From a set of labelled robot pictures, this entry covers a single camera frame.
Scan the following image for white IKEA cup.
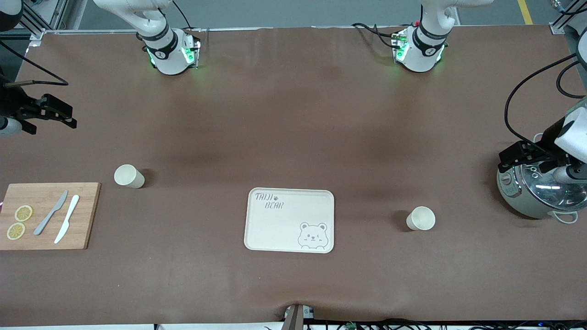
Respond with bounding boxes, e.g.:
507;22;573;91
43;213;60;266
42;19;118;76
114;164;145;189
406;206;436;231

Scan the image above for cream bear print tray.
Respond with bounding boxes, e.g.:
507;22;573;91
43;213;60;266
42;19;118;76
244;187;335;254

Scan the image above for grey electric cooker pot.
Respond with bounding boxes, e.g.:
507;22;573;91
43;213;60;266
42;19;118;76
497;133;587;224

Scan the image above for glass lid with copper knob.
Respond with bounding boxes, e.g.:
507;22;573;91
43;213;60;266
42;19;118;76
518;160;587;212

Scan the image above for grey plastic knife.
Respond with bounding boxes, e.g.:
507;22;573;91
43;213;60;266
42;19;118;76
33;190;68;236

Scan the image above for white plastic knife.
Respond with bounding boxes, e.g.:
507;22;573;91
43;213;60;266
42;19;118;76
54;195;80;244

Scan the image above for bamboo cutting board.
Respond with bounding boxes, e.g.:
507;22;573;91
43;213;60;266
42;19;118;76
0;182;101;250

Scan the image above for brown table cover mat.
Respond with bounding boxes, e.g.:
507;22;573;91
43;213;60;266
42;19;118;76
0;25;587;327

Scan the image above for aluminium frame rail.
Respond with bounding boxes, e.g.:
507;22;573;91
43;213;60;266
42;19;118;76
18;0;69;46
550;0;587;35

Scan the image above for black right arm base cable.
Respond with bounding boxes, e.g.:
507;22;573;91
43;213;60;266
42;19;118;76
172;0;193;30

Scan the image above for black arm base cable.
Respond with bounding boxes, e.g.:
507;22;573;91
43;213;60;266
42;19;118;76
352;22;399;49
172;0;193;30

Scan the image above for black left arm base cable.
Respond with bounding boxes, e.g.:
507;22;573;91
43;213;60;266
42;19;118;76
352;22;399;49

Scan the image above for metal bracket at table edge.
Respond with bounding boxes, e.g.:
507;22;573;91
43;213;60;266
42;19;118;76
283;304;315;330

